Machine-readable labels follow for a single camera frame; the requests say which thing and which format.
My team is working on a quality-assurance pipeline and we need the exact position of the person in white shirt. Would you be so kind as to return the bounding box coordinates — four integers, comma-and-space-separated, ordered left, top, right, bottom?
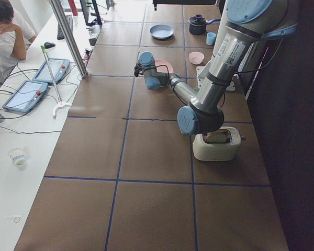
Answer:
0, 1, 36, 80

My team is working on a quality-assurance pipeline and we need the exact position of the pink bowl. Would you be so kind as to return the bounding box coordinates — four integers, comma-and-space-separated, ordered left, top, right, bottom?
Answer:
189, 51, 205, 65

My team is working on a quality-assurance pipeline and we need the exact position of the reacher grabber stick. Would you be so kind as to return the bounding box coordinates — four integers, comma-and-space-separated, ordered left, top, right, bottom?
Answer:
40, 45, 72, 119

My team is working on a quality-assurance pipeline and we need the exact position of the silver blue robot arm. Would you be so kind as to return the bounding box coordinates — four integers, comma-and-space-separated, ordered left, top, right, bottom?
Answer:
134, 1, 299, 135

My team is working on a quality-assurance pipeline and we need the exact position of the cream toaster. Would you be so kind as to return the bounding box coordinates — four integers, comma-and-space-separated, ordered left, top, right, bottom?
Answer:
193, 127, 242, 161

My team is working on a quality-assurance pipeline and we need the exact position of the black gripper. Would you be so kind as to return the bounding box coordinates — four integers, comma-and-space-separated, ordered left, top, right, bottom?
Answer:
134, 63, 143, 77

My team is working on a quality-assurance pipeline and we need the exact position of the paper cup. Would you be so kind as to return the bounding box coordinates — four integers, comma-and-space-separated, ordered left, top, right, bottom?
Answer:
7, 148, 26, 170

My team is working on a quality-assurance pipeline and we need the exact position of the black monitor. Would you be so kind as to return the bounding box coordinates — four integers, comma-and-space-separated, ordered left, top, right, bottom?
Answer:
80, 0, 103, 27

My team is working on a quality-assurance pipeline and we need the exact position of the teach pendant tablet near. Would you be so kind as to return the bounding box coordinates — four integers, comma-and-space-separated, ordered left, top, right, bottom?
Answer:
2, 80, 48, 113

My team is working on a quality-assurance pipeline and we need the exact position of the blue plate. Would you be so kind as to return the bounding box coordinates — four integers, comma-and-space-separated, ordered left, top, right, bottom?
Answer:
149, 24, 174, 40

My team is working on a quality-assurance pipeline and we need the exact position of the bread slice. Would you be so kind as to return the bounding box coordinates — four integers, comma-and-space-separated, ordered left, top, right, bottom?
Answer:
205, 131, 227, 144

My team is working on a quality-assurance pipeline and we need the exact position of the teach pendant tablet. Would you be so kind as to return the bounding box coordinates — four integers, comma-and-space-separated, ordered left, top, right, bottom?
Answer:
2, 80, 48, 113
32, 58, 70, 85

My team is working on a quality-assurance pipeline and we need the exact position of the black computer mouse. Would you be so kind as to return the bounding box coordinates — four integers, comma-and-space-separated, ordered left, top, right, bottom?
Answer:
43, 42, 55, 49

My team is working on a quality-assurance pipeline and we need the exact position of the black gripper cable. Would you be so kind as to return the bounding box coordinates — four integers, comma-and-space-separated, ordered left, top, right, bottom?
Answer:
134, 62, 173, 79

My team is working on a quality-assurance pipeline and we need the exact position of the pink plate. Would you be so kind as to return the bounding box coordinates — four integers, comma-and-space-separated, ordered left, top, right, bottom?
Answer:
155, 59, 173, 73

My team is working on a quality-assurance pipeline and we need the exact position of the blue cup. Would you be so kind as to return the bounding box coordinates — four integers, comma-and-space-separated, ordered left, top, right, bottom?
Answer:
206, 32, 217, 46

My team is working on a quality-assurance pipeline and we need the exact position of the blue saucepan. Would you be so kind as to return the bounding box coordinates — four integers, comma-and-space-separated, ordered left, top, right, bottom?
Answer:
188, 14, 221, 35

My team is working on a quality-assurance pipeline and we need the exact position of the aluminium frame post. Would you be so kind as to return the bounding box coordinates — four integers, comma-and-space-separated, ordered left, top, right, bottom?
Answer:
50, 0, 88, 78

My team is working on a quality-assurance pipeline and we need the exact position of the black keyboard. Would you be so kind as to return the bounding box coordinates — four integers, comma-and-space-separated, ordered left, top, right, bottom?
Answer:
57, 14, 74, 40

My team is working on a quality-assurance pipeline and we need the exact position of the teach pendant tablet far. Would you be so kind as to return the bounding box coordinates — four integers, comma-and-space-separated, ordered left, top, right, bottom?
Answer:
32, 58, 70, 85

